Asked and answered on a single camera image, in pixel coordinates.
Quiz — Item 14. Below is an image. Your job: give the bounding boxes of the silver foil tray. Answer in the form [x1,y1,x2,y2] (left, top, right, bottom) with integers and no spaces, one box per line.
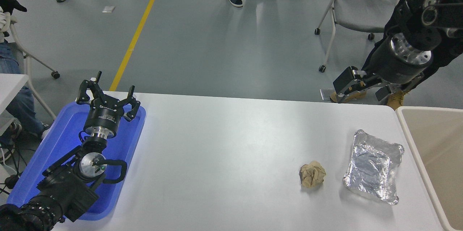
[343,129,405,205]

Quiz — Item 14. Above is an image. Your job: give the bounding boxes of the black cables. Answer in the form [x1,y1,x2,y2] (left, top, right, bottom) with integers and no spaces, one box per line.
[0,142,22,195]

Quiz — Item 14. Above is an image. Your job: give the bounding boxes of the large pale bin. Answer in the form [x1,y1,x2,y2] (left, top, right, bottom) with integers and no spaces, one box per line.
[395,106,463,231]

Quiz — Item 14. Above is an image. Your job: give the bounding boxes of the grey office chair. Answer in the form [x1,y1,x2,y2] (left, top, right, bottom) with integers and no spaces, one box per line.
[314,0,415,73]

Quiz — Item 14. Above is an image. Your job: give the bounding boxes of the crumpled tan paper ball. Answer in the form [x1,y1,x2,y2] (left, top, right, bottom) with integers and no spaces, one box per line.
[299,161,327,188]

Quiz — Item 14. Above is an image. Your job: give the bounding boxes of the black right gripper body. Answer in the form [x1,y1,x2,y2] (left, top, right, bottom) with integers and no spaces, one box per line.
[367,39,431,85]

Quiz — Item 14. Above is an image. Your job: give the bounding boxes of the white-framed chair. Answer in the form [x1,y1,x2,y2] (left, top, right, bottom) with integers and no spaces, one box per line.
[9,21,61,121]

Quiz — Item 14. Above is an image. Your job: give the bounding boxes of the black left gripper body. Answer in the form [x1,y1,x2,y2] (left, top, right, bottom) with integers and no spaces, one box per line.
[84,97,126,134]

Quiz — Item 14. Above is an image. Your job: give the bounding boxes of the white side table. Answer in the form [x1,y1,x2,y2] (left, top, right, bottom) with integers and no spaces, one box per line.
[0,74,29,116]

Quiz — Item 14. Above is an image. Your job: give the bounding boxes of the blue plastic tray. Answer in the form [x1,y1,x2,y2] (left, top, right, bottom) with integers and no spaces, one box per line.
[7,101,147,221]

